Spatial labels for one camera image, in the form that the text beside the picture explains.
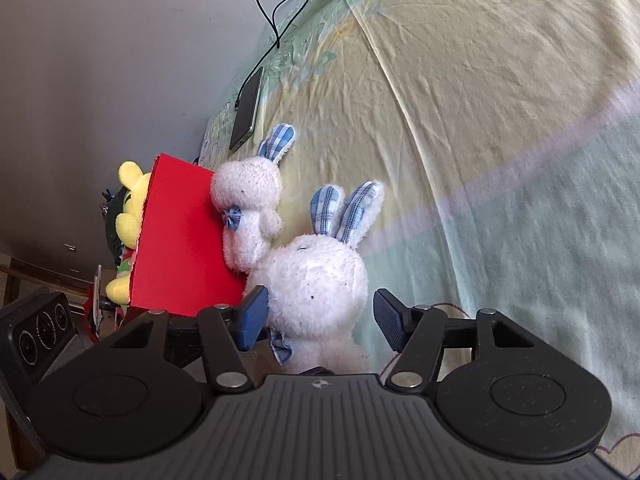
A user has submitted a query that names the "white plush rabbit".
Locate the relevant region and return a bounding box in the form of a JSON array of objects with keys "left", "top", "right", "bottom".
[
  {"left": 246, "top": 180, "right": 384, "bottom": 374},
  {"left": 210, "top": 124, "right": 296, "bottom": 273}
]

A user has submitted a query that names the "yellow tiger plush toy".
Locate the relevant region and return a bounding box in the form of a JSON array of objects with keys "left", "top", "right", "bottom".
[{"left": 105, "top": 160, "right": 151, "bottom": 312}]

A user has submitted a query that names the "red cardboard box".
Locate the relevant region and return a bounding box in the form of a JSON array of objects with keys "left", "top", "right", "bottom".
[{"left": 129, "top": 154, "right": 245, "bottom": 316}]

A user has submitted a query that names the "pile of folded clothes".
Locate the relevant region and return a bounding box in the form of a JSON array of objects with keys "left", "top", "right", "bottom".
[{"left": 101, "top": 186, "right": 127, "bottom": 266}]

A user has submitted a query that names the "black smartphone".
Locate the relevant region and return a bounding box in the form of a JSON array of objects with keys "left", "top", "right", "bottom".
[{"left": 229, "top": 67, "right": 264, "bottom": 153}]

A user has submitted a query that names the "wooden door frame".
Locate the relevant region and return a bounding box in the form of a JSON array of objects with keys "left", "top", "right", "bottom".
[{"left": 1, "top": 254, "right": 93, "bottom": 307}]

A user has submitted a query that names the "black charging cable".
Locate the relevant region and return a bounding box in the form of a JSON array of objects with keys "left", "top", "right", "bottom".
[{"left": 233, "top": 0, "right": 321, "bottom": 111}]

